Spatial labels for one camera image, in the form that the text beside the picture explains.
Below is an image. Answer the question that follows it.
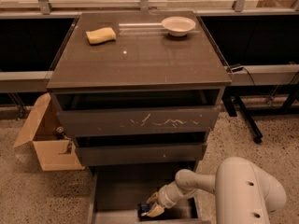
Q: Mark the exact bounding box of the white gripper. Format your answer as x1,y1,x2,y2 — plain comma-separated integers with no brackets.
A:
147,186,176,217

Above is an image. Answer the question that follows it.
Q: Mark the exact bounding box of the blue rxbar wrapper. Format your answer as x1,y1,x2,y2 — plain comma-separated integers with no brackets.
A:
137,203,151,217

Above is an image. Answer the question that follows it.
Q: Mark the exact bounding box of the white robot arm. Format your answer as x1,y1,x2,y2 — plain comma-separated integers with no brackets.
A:
137,157,287,224

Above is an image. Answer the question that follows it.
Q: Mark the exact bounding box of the bottom drawer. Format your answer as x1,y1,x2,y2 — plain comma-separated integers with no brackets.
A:
87,162,211,224

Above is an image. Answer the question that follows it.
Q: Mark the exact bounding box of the drawer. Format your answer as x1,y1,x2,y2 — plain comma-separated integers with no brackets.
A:
52,87,223,137
87,162,211,224
76,132,207,166

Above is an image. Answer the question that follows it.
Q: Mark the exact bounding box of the middle drawer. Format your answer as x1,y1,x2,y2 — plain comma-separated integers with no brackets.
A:
76,132,207,166

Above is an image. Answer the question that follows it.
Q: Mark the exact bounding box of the dark grey drawer cabinet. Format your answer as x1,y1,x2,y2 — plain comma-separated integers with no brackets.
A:
46,10,233,224

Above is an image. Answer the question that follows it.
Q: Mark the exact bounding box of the top drawer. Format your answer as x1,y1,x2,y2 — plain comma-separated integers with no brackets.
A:
52,87,223,137

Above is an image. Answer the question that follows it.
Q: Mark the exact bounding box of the cardboard box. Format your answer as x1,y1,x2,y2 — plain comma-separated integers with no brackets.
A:
14,93,85,171

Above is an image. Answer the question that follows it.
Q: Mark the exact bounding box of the can in cardboard box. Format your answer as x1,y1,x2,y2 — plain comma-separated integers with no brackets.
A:
56,126,66,140

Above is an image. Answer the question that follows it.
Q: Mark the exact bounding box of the black wheeled stand leg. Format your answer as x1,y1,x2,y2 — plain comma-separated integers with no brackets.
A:
222,94,263,144

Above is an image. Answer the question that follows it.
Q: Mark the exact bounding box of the yellow sponge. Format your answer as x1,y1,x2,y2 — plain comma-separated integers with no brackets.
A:
86,27,116,45

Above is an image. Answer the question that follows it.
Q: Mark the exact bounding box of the white bowl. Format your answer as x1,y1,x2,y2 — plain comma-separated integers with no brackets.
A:
162,17,195,37

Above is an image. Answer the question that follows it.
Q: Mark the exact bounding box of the black power adapter with cable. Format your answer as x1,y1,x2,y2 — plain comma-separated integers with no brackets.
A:
226,63,256,87

